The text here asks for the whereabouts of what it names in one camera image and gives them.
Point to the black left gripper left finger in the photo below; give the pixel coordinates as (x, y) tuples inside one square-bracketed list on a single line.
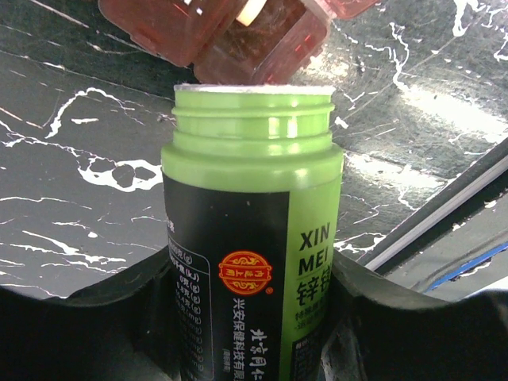
[(122, 328)]

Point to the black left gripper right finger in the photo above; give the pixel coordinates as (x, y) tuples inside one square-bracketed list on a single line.
[(378, 330)]

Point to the green pill bottle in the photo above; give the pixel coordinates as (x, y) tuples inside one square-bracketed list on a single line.
[(252, 182)]

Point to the brown pill organizer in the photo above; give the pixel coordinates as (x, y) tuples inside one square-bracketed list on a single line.
[(232, 42)]

